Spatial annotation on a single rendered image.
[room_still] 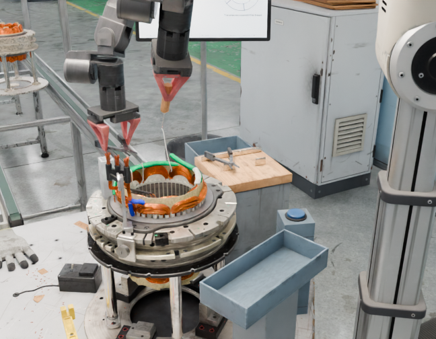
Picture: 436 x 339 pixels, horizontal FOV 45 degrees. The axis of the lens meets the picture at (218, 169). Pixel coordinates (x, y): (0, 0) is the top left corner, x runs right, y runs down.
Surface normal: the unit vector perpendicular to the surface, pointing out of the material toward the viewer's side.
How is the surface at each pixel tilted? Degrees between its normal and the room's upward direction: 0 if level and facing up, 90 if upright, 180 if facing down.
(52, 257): 0
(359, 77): 90
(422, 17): 109
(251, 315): 90
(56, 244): 0
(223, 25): 83
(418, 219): 90
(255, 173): 0
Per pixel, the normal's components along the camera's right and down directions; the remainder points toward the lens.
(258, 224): 0.40, 0.38
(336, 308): 0.00, -0.91
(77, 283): -0.09, 0.41
